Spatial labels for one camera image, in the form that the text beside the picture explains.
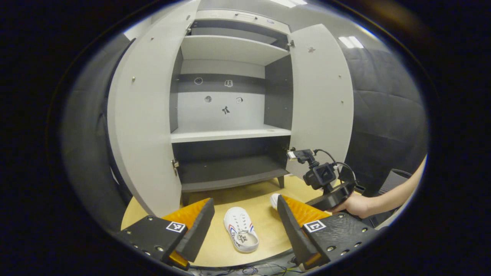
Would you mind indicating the grey mesh chair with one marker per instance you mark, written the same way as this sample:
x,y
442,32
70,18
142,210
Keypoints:
x,y
393,180

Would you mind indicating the white canvas shoe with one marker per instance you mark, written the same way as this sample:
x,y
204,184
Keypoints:
x,y
274,200
239,226

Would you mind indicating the ceiling light panel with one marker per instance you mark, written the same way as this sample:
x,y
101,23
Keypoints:
x,y
351,42
287,3

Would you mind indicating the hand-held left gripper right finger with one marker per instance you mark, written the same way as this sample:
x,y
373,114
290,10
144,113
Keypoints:
x,y
293,234

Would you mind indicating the white shoe cabinet door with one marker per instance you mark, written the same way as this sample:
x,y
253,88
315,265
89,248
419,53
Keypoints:
x,y
145,115
322,96

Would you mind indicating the white grey shoe cabinet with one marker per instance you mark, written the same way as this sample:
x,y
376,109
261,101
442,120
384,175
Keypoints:
x,y
230,50

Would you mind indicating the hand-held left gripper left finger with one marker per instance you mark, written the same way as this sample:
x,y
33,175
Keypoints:
x,y
199,234

